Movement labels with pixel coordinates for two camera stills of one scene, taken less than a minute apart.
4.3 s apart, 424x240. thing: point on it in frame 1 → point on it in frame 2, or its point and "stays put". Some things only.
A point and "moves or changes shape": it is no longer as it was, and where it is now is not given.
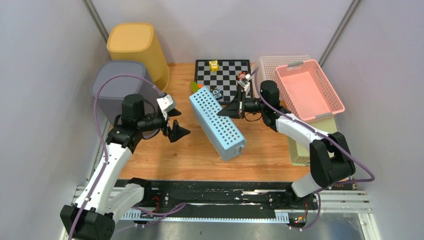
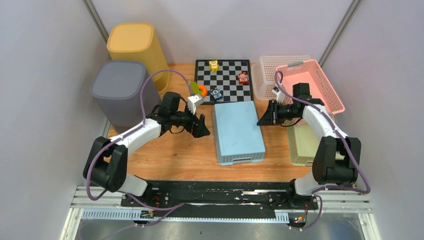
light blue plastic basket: [219, 131] moves or changes shape
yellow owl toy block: [214, 66] stays put
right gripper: [233, 109] → [271, 117]
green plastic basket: [299, 151] stays put
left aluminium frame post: [96, 19] stays put
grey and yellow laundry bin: [113, 91] stays put
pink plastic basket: [308, 90] stays put
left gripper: [177, 131] → [198, 130]
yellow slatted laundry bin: [137, 42] stays put
